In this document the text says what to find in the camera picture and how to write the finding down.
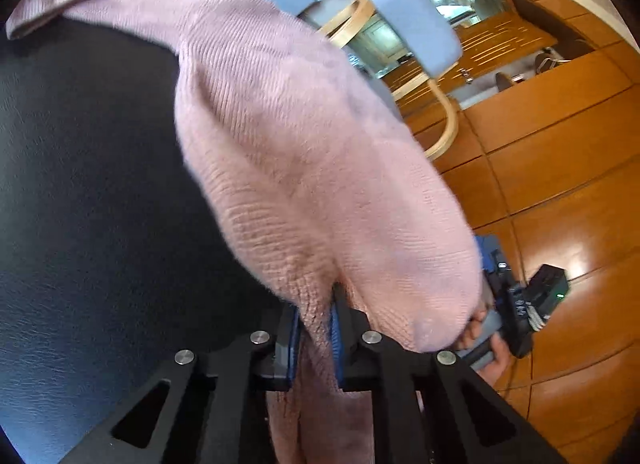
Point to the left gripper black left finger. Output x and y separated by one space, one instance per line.
286 348

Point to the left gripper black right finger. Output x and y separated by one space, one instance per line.
344 338

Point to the pink knit sweater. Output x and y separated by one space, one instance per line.
313 181

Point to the grey wooden armchair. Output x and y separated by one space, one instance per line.
392 29

